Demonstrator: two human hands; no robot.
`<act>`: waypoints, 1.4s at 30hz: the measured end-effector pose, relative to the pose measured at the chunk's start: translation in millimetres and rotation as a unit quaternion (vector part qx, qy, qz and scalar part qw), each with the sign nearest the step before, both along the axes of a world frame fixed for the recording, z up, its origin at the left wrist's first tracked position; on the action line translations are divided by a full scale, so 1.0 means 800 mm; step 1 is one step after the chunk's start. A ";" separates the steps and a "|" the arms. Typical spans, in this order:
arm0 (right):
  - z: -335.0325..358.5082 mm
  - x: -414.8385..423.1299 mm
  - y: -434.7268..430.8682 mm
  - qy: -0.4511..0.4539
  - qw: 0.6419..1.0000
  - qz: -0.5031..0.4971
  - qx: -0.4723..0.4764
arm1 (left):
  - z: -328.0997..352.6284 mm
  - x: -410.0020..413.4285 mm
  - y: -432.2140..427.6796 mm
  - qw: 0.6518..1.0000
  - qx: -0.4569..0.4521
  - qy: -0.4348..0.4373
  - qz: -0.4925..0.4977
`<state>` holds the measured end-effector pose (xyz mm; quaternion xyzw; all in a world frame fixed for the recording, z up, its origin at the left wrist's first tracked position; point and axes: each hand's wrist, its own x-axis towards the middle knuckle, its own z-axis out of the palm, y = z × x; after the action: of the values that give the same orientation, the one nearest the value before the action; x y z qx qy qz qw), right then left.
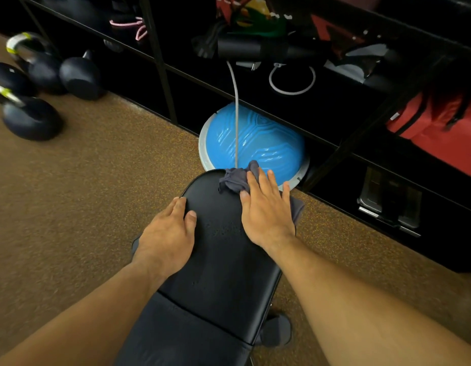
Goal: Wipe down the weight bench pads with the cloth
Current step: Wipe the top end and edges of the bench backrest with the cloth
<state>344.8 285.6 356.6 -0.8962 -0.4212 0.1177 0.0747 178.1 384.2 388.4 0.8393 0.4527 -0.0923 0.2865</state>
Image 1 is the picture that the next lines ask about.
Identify black and white pouch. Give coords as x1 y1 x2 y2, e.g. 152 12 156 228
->
323 43 391 84

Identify black foam roller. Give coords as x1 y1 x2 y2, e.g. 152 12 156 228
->
216 34 328 62

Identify pink band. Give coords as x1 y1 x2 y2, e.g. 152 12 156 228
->
109 17 149 42

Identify person's right hand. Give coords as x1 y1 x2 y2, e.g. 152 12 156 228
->
239 168 297 250

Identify black storage shelf rack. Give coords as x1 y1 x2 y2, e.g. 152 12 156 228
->
14 0 471 273

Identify blue balance trainer dome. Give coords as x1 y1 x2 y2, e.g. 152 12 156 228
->
198 102 311 192

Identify black bundled straps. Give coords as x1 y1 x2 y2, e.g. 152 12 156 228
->
191 24 225 59

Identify white hanging cord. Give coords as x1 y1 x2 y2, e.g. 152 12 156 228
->
226 60 240 169

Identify black padded workout bench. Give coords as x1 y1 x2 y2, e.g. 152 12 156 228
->
115 169 293 366

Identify white cord ring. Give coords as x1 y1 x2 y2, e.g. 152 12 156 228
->
269 63 316 96

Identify person's right forearm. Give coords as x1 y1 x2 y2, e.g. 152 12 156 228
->
264 234 471 366

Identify red bag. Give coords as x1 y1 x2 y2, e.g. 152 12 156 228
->
386 91 471 181

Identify person's left hand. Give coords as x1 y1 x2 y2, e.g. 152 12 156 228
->
131 197 197 281

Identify dark grey cleaning cloth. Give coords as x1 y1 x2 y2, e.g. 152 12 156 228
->
218 160 306 227

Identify person's left forearm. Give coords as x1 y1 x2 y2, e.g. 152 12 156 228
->
0 262 171 366

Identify green yellow red fabric item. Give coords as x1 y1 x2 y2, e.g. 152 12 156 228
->
216 0 288 38

